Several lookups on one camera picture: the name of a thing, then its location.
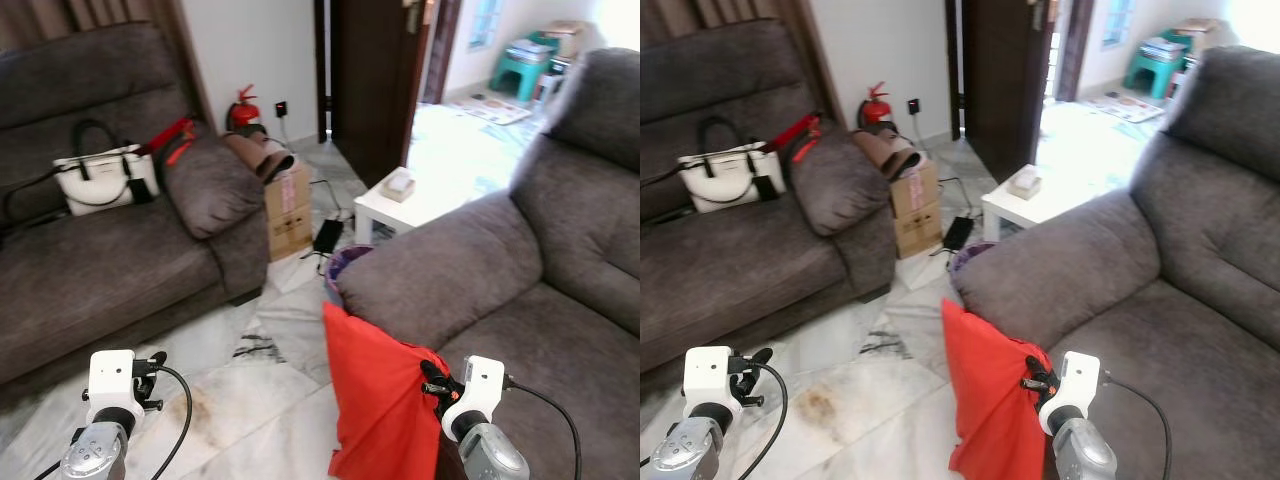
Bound red pillow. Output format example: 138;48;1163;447
322;302;453;480
942;298;1056;480

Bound dark grey two-seat sofa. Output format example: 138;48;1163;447
950;45;1280;480
335;47;641;480

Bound printed floor mat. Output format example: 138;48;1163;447
455;95;533;126
1085;93;1166;123

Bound purple waste bin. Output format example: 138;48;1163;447
948;240;999;291
323;243;376;306

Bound white side table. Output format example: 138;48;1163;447
354;170;483;246
981;168;1101;241

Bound beige tissue box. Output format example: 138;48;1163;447
1006;165;1043;200
380;168;417;204

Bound brown cardboard box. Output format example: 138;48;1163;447
890;160;943;259
264;160;314;263

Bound dark grey cushion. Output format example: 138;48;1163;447
163;125;266;239
785;125;894;237

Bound red bag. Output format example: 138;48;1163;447
768;113;823;164
140;117;198;167

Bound brown folded cloth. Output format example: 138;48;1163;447
222;130;296;184
852;128;923;181

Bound red fire extinguisher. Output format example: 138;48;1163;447
228;84;263;133
858;82;893;129

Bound dark wooden door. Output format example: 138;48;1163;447
315;0;441;189
945;0;1061;183

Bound green plastic stool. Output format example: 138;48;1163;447
1123;38;1186;101
490;38;556;103

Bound louvred glass window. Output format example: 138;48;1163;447
468;0;504;51
1100;0;1136;49

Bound small tan cardboard box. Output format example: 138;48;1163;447
545;20;591;59
1170;17;1226;56

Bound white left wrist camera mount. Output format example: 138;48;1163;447
85;350;138;413
684;346;733;406

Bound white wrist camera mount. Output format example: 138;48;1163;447
684;346;733;406
443;355;507;416
85;350;138;413
1040;351;1101;411

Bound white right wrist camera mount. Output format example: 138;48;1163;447
1040;351;1101;411
443;355;507;416

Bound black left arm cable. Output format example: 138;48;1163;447
640;362;789;480
35;365;193;480

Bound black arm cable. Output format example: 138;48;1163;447
640;362;789;480
505;375;583;480
35;365;193;480
1100;372;1173;480

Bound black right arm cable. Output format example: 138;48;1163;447
1100;372;1173;480
505;375;583;480

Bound white handbag black handles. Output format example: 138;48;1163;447
52;118;161;217
678;115;786;213

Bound dark wooden door frame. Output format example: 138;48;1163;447
420;0;463;106
1050;0;1096;101

